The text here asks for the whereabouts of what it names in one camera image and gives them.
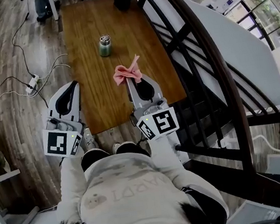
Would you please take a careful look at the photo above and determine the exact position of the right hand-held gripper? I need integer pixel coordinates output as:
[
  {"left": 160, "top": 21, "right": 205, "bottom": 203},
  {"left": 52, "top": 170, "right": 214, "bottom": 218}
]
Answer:
[{"left": 124, "top": 71, "right": 181, "bottom": 144}]

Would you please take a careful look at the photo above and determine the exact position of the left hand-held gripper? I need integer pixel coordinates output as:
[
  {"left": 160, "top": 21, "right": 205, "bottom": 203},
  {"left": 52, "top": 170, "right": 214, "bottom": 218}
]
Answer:
[{"left": 35, "top": 80, "right": 90, "bottom": 161}]

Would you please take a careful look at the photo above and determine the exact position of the pink cloth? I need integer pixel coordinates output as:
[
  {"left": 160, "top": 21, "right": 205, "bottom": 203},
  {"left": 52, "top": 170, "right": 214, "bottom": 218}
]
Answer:
[{"left": 110, "top": 53, "right": 144, "bottom": 87}]

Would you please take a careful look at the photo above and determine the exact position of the person's right forearm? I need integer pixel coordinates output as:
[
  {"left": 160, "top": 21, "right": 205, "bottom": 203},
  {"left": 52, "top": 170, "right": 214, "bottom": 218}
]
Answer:
[{"left": 145, "top": 130, "right": 189, "bottom": 177}]

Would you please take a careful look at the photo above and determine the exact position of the person's left forearm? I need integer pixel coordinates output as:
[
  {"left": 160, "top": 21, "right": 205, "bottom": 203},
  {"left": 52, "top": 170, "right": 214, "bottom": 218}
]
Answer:
[{"left": 56, "top": 152, "right": 91, "bottom": 204}]

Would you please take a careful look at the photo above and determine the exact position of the person's left white shoe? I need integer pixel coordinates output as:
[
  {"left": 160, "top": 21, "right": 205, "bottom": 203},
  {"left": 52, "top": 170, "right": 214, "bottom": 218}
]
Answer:
[{"left": 82, "top": 126, "right": 99, "bottom": 150}]

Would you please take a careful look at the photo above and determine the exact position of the person's white shoe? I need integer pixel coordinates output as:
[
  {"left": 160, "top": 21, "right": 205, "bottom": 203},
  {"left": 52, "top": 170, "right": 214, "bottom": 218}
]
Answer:
[
  {"left": 82, "top": 126, "right": 99, "bottom": 150},
  {"left": 111, "top": 140, "right": 135, "bottom": 154}
]

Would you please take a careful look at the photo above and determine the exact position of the white power strip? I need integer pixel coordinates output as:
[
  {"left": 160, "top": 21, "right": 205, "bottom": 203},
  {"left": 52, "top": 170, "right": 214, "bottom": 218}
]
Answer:
[{"left": 24, "top": 73, "right": 42, "bottom": 95}]

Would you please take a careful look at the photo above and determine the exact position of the person's right white shoe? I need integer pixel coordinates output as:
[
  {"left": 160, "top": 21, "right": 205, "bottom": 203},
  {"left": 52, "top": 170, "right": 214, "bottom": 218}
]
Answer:
[{"left": 111, "top": 140, "right": 135, "bottom": 154}]

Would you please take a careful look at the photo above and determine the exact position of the person's left leg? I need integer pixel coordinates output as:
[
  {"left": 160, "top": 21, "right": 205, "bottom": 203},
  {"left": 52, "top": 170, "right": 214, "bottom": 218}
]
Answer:
[{"left": 79, "top": 146, "right": 112, "bottom": 172}]

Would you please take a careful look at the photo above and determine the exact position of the person's leg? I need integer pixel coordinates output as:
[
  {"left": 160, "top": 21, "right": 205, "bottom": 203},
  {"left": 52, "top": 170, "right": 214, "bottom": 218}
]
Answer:
[
  {"left": 115, "top": 140, "right": 151, "bottom": 162},
  {"left": 79, "top": 146, "right": 112, "bottom": 172}
]

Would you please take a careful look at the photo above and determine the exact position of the person's right leg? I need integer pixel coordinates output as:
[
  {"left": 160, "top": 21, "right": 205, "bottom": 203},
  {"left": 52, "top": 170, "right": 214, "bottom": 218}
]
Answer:
[{"left": 115, "top": 140, "right": 151, "bottom": 162}]

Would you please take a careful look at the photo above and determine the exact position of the person's white sweater torso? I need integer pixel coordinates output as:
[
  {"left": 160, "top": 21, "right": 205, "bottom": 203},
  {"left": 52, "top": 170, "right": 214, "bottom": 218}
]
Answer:
[{"left": 56, "top": 139, "right": 232, "bottom": 224}]

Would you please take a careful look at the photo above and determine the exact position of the white power adapter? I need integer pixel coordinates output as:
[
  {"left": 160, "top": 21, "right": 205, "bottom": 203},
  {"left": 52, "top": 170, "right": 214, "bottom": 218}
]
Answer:
[{"left": 219, "top": 136, "right": 234, "bottom": 149}]

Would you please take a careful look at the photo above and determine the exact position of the black pen holder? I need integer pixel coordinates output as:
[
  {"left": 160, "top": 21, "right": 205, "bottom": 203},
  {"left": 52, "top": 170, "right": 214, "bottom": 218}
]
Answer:
[{"left": 114, "top": 0, "right": 133, "bottom": 12}]

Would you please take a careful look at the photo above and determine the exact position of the white desk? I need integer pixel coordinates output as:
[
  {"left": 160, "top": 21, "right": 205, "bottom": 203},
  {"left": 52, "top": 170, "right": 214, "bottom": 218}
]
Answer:
[{"left": 47, "top": 0, "right": 60, "bottom": 22}]

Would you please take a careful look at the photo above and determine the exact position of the large black-framed window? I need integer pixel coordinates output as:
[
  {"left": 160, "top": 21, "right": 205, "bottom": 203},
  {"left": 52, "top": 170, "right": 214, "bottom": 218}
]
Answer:
[{"left": 222, "top": 0, "right": 280, "bottom": 55}]

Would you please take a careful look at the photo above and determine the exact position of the grey desk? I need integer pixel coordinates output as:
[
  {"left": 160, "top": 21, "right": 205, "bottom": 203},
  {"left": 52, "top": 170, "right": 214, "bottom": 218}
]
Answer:
[{"left": 222, "top": 195, "right": 280, "bottom": 224}]

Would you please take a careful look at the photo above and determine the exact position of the black cable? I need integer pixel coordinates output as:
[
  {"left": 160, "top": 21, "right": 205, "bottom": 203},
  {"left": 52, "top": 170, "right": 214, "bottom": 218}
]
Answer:
[
  {"left": 0, "top": 71, "right": 53, "bottom": 133},
  {"left": 6, "top": 0, "right": 39, "bottom": 79}
]

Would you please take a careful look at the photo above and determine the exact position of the white metal table frame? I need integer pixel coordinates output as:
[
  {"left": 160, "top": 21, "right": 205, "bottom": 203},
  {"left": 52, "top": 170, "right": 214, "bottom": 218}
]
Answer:
[{"left": 0, "top": 167, "right": 42, "bottom": 224}]

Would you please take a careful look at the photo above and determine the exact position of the thick white cable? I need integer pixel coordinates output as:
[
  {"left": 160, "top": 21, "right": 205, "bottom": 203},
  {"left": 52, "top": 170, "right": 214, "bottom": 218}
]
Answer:
[{"left": 250, "top": 132, "right": 280, "bottom": 181}]

